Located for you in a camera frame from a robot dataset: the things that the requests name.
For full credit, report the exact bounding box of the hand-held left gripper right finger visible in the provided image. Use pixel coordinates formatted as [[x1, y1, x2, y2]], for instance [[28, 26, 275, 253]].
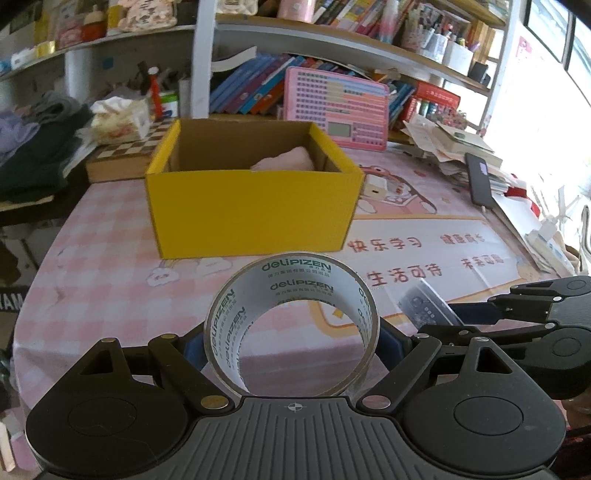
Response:
[[355, 320, 525, 414]]

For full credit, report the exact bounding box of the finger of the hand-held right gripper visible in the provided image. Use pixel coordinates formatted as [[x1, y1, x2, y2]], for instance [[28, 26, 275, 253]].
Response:
[[449, 276, 591, 325], [416, 322, 557, 346]]

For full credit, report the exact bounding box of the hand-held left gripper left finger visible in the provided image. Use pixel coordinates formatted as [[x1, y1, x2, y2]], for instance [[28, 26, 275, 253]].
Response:
[[74, 323, 234, 416]]

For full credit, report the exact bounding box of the clear packing tape roll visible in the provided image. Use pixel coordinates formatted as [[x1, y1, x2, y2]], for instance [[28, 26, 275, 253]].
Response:
[[204, 253, 380, 398]]

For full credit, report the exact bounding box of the yellow cardboard box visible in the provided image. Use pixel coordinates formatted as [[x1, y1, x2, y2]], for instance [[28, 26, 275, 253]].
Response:
[[145, 119, 366, 259]]

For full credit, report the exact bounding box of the pink plush toy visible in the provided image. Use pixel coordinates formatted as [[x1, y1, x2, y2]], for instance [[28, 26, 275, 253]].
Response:
[[250, 147, 315, 172]]

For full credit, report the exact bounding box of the white power strip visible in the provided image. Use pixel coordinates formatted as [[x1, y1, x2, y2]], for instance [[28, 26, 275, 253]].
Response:
[[526, 220, 578, 273]]

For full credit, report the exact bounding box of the printed cartoon desk mat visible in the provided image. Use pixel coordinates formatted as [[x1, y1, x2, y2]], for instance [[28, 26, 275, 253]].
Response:
[[314, 148, 543, 335]]

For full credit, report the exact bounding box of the black phone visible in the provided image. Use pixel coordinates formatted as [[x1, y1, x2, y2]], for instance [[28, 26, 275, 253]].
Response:
[[465, 152, 494, 208]]

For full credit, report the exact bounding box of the pink checked tablecloth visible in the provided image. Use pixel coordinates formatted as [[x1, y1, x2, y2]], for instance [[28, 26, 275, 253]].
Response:
[[11, 115, 559, 416]]

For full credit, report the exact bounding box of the cream charger block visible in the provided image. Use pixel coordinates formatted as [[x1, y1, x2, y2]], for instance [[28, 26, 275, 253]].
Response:
[[362, 174, 389, 200]]

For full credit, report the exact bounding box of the pile of papers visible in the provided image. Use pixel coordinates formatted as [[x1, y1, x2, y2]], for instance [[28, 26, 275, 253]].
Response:
[[406, 115, 506, 188]]

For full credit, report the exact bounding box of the wooden chessboard box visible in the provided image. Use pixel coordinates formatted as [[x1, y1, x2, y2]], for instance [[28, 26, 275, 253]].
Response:
[[85, 119, 178, 183]]

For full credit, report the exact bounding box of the red paint box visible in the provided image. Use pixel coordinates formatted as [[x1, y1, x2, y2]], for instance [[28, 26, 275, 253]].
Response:
[[406, 82, 462, 121]]

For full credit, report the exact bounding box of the floral tissue pack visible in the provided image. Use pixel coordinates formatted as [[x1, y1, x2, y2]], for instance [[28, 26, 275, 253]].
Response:
[[90, 97, 151, 144]]

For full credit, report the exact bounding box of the pink toy keyboard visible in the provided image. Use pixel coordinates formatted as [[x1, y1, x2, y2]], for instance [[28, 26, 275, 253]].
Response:
[[283, 67, 390, 151]]

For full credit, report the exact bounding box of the white storage box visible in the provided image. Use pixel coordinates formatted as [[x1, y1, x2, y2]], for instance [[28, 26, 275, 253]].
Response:
[[443, 44, 474, 77]]

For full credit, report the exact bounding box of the green white carton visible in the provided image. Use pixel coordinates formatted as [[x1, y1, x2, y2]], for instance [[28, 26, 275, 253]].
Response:
[[159, 90, 180, 118]]

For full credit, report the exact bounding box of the pile of dark clothes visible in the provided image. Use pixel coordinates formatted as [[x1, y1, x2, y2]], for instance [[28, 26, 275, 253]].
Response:
[[0, 90, 95, 204]]

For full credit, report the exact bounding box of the row of colourful books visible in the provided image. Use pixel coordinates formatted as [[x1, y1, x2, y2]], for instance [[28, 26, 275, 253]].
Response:
[[210, 54, 296, 116]]

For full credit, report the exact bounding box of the white bookshelf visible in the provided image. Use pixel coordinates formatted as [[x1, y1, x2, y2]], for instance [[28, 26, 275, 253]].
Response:
[[0, 0, 513, 153]]

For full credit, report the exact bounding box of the floral fabric bag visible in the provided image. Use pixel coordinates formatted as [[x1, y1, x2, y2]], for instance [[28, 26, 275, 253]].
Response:
[[117, 0, 178, 32]]

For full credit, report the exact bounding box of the pink cup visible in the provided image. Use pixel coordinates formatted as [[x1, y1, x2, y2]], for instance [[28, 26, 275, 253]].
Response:
[[278, 0, 317, 21]]

